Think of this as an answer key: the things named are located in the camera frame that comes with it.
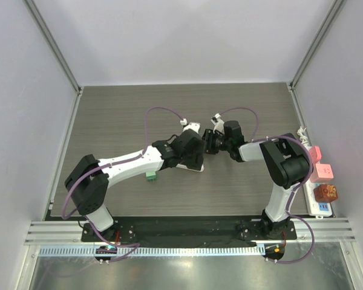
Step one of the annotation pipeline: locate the white triangular socket adapter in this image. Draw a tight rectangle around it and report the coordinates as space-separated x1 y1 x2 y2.
176 164 204 172

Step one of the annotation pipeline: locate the green plug cube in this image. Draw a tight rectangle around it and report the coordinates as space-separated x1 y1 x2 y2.
145 172 157 181

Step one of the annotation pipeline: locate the white power strip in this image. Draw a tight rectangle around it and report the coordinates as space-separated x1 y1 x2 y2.
302 146 333 218

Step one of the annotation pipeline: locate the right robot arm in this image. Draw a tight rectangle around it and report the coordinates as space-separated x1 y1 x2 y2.
203 121 312 239

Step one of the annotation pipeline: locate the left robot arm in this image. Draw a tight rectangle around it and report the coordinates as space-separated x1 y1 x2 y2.
64 129 204 242

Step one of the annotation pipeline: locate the red plug cube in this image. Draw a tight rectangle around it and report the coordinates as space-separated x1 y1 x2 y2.
308 146 322 164

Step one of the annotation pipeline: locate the pink plug cube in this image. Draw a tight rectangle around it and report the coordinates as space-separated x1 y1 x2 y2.
310 163 334 183

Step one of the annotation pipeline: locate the brown orange plug cube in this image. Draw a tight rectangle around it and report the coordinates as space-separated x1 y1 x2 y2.
313 184 338 203

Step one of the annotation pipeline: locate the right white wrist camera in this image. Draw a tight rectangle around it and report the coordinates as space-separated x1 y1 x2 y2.
211 113 224 133

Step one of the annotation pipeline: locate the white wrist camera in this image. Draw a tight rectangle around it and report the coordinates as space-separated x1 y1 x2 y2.
180 118 200 134
211 113 224 133

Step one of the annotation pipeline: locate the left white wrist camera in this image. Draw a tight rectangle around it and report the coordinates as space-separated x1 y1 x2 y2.
180 118 200 134

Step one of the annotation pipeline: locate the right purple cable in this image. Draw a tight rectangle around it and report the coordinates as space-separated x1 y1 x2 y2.
217 107 315 263

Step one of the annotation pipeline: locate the white power strip cord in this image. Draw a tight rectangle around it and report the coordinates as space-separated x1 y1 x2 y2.
296 126 310 148

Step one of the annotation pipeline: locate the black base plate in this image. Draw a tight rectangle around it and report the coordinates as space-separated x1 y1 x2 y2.
80 214 298 247

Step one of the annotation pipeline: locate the white slotted cable duct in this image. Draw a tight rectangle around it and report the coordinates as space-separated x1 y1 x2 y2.
39 244 265 258

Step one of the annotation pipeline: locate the aluminium front rail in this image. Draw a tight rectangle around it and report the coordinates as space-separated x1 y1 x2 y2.
24 217 355 245

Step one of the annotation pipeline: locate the right aluminium corner post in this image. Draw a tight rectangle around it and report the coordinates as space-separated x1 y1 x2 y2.
287 0 346 91

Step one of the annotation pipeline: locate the aluminium corner post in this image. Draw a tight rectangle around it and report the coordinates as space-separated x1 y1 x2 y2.
23 0 82 95
287 0 346 91

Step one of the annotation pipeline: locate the left aluminium corner post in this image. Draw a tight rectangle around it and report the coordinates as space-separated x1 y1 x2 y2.
23 0 82 95

